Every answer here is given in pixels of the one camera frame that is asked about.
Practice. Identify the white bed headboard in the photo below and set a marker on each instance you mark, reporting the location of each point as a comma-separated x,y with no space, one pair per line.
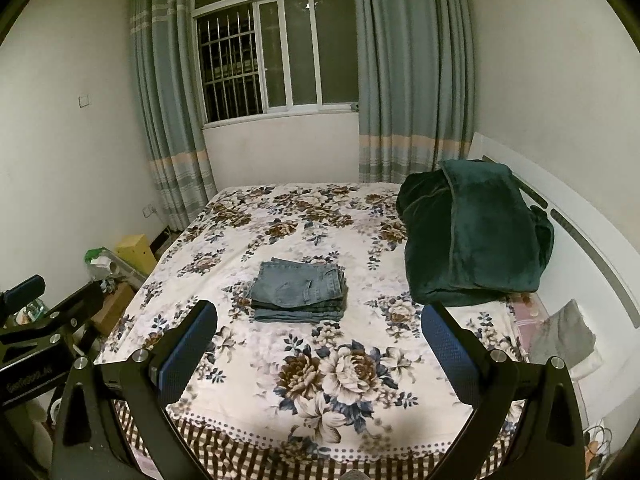
580,230

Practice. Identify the pink patterned pillow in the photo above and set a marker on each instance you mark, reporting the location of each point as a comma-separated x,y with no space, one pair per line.
525,317

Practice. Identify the dark green plush blanket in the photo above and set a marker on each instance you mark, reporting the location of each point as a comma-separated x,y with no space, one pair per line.
475,240

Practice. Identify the white wall socket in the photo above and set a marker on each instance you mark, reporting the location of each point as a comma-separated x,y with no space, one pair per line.
148,208

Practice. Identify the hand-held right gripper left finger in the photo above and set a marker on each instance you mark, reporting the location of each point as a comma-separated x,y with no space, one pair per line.
181,355

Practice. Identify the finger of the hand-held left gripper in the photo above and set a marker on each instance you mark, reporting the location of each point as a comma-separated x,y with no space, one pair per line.
22,292
75,300

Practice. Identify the blue denim pants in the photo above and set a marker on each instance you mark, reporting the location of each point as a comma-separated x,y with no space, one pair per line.
299,291

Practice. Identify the brown cardboard box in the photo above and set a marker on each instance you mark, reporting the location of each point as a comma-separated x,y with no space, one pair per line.
112,307

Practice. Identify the white wall switch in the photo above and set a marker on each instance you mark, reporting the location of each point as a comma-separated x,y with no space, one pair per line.
84,100

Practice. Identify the blue-grey striped curtain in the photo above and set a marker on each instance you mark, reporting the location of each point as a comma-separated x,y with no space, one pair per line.
165,110
415,70

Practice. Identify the bed with floral sheet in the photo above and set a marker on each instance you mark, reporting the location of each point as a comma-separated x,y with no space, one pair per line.
320,360

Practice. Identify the yellow cardboard box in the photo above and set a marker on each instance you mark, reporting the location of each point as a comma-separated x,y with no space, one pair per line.
135,252

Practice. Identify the white framed sliding window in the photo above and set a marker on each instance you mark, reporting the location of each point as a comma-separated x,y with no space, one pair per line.
280,50

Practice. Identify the grey cloth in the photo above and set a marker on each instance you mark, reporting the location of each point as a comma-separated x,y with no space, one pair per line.
565,335

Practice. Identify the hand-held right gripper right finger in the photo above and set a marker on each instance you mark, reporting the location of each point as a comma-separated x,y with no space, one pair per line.
452,355

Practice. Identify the green and white plastic bag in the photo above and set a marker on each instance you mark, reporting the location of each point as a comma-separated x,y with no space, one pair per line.
97,260

